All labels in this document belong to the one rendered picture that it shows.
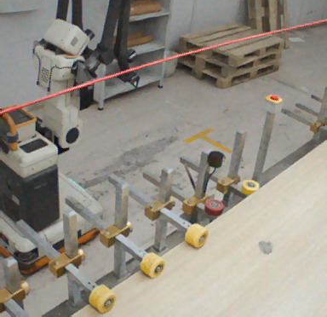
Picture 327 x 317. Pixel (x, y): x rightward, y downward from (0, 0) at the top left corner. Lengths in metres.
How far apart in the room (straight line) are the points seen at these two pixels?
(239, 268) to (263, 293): 0.15
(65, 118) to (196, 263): 1.32
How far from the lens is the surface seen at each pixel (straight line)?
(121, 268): 2.00
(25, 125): 2.65
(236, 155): 2.33
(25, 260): 2.88
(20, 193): 2.69
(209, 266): 1.85
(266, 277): 1.86
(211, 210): 2.11
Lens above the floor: 2.18
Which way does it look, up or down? 33 degrees down
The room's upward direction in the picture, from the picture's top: 10 degrees clockwise
